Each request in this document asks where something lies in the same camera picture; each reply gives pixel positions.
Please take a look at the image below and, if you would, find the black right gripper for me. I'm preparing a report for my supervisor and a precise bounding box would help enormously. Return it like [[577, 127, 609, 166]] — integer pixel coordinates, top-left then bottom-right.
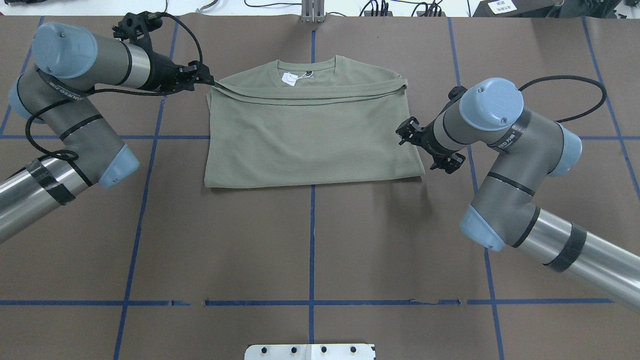
[[395, 117, 466, 174]]

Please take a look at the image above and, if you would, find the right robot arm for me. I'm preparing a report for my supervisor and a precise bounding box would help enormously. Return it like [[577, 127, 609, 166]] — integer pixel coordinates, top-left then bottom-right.
[[395, 77, 640, 311]]

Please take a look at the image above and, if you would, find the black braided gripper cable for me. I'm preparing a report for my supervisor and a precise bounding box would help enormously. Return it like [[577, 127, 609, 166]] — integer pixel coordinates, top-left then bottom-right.
[[24, 11, 203, 162], [517, 75, 608, 124]]

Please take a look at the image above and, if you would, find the aluminium frame post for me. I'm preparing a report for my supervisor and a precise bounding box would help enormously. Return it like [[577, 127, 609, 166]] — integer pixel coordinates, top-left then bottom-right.
[[301, 0, 326, 24]]

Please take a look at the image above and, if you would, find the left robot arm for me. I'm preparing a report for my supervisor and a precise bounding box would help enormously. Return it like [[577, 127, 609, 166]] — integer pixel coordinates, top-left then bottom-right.
[[0, 11, 214, 242]]

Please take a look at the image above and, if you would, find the black braided right gripper cable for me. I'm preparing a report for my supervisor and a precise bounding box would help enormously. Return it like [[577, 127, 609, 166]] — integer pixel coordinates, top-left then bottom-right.
[[517, 75, 608, 124]]

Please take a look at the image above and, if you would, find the white paper price tag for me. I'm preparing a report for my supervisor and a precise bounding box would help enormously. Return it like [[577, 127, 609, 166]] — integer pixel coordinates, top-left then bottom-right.
[[281, 71, 300, 87]]

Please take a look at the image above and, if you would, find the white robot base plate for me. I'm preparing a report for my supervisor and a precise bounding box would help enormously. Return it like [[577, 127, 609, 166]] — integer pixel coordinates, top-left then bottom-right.
[[244, 343, 377, 360]]

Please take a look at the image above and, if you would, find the olive green long-sleeve shirt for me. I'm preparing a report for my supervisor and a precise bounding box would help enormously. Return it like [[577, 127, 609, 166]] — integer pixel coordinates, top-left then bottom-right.
[[203, 55, 425, 189]]

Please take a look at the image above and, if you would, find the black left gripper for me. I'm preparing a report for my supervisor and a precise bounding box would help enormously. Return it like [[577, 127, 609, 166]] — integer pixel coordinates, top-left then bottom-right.
[[112, 11, 216, 93]]

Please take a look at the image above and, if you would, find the black braided left gripper cable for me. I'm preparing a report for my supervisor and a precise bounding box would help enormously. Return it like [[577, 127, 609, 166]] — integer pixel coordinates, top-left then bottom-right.
[[24, 11, 203, 162]]

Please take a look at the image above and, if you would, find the black box with label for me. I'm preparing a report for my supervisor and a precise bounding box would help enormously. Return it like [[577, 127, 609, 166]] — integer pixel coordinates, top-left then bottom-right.
[[471, 0, 565, 18]]

